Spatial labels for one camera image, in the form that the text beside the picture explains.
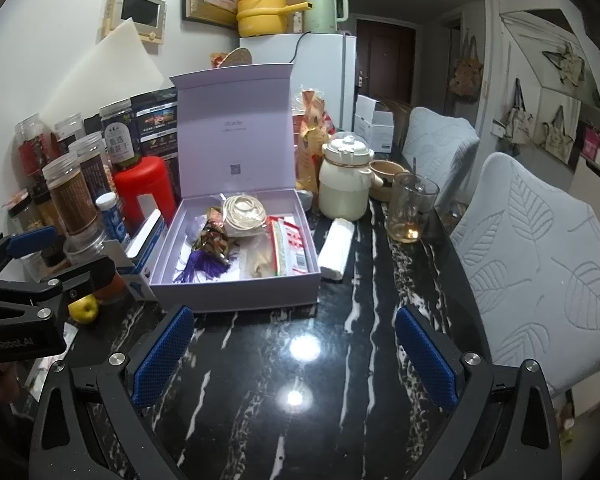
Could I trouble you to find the large white carton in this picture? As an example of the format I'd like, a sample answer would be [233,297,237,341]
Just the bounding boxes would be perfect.
[355,94,381,151]

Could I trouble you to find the yellow cooking pot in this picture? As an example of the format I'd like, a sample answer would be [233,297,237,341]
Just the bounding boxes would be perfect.
[232,0,312,38]

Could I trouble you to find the white box blue label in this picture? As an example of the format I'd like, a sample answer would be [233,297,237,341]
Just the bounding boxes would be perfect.
[102,210,168,301]

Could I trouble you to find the orange snack bag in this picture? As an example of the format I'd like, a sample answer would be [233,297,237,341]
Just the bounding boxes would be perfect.
[295,87,338,193]

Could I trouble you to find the clear bag white contents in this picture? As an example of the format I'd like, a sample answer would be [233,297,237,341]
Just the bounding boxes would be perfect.
[221,194,270,238]

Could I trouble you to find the grey leaf pattern chair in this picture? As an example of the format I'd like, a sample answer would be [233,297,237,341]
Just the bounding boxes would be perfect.
[402,106,481,211]
[450,152,600,401]

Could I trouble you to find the beige wall intercom panel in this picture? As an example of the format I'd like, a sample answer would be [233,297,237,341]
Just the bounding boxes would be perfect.
[100,0,168,46]

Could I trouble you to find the green electric kettle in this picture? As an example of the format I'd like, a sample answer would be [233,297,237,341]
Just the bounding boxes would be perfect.
[304,0,351,35]

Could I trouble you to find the dark wooden door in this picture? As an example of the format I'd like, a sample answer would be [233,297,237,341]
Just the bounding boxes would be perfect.
[355,19,416,106]

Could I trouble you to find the green apple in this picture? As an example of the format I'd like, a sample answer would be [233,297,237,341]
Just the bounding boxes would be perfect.
[68,294,100,323]

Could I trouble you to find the glass cup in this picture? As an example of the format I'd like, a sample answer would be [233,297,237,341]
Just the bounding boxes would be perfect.
[386,172,440,244]

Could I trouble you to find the white tissue pack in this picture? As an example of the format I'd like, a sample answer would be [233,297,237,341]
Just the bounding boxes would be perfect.
[317,217,356,281]

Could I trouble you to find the clear jar brown contents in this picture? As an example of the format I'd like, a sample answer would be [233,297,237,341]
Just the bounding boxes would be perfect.
[42,154,101,236]

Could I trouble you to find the red white packet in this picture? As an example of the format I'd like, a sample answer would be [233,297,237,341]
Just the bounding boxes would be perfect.
[266,214,311,276]

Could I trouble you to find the red plastic container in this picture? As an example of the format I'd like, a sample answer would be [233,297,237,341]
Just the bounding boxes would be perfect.
[112,156,177,233]

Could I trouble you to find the white ceramic teapot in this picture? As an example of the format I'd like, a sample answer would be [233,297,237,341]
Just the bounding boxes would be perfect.
[319,131,376,221]

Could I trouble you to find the white counter cabinet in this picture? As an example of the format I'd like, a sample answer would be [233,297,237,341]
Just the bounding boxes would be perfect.
[570,157,600,206]

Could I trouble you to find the small white carton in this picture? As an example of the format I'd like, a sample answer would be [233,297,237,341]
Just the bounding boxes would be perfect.
[372,110,396,153]

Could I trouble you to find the small clear jar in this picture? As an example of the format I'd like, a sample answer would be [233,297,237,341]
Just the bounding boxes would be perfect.
[62,230,110,267]

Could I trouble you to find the patterned brown tote bag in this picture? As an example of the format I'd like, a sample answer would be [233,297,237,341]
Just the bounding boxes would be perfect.
[449,35,483,103]

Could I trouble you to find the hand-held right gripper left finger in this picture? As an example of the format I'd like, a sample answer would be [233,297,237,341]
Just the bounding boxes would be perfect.
[27,305,196,480]

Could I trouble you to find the blue tube bottle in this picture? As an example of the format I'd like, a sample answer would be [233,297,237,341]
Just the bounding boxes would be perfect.
[96,192,131,246]

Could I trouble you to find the white foam board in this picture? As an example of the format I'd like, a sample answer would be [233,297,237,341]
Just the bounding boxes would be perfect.
[47,17,166,126]

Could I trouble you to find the clear beige packet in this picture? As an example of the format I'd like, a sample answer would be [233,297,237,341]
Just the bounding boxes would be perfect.
[240,240,276,278]

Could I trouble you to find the small jar pink lid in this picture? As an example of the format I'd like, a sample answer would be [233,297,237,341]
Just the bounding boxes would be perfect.
[7,190,46,233]

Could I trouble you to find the beige canvas tote bag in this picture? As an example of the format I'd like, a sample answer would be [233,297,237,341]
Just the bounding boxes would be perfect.
[502,77,533,143]

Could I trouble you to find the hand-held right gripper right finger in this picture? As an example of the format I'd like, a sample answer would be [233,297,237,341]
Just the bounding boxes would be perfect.
[395,305,566,480]

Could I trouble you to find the round woven fan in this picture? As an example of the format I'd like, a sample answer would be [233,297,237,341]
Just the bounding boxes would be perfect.
[215,47,253,68]

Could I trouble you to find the brown ceramic bowl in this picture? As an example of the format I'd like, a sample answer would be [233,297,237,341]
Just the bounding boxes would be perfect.
[367,160,406,202]

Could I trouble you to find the black power cable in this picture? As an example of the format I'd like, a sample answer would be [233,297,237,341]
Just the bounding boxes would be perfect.
[287,31,313,64]

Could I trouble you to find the star shaped canvas bag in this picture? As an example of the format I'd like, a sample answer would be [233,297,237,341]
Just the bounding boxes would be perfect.
[542,42,586,86]

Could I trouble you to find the purple tassel sachet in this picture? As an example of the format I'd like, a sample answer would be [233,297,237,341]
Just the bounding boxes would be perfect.
[172,217,231,283]

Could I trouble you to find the black snack bag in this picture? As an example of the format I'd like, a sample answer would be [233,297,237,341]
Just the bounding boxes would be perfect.
[85,87,183,201]

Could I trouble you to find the clear jar red berries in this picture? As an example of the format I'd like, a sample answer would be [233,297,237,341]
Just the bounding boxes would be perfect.
[14,114,56,178]

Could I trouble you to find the clear jar dark contents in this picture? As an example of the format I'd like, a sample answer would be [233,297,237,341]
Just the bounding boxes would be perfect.
[69,131,115,196]

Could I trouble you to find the clear jar striped label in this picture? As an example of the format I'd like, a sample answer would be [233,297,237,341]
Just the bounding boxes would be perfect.
[54,114,88,156]

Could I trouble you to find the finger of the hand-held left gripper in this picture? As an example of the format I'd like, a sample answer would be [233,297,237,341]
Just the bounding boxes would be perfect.
[32,256,117,311]
[0,226,58,281]

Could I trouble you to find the purple gift box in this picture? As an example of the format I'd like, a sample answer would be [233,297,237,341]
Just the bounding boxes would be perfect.
[147,62,323,313]

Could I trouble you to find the white refrigerator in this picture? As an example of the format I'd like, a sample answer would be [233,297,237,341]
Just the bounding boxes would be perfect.
[238,32,358,133]

